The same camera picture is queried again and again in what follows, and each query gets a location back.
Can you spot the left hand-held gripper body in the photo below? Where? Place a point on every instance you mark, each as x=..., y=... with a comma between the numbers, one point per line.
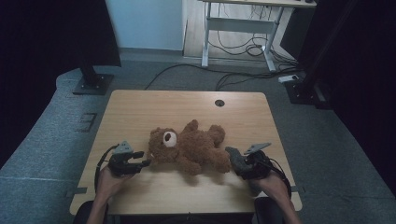
x=122, y=163

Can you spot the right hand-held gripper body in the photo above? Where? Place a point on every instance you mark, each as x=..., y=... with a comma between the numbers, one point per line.
x=261, y=166

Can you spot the brown teddy bear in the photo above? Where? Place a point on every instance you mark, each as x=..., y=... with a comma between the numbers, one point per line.
x=190, y=149

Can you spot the person's left hand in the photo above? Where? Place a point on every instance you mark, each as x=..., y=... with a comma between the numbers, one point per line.
x=109, y=185

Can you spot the person's right hand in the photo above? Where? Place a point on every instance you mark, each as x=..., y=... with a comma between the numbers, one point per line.
x=275, y=188

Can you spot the grey tape strip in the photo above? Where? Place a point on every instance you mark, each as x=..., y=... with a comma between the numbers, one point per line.
x=297, y=188
x=76, y=192

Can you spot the black chair armrest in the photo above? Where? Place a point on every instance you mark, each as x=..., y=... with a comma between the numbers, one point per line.
x=264, y=211
x=82, y=214

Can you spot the grey floor outlet cover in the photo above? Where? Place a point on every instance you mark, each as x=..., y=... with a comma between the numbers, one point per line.
x=87, y=122

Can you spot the black table grommet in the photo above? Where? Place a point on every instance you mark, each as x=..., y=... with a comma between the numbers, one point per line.
x=219, y=103

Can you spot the black stand with square base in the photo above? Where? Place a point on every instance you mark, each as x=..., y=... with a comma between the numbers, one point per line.
x=93, y=82

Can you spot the white power strip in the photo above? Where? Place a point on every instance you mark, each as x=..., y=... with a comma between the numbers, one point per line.
x=288, y=78

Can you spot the black curtain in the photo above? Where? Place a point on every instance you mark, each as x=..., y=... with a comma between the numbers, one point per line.
x=46, y=37
x=367, y=77

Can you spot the black stand with rail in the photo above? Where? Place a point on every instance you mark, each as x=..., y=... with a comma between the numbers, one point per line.
x=308, y=90

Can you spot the white metal desk frame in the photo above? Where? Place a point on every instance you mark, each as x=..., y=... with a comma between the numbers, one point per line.
x=241, y=25

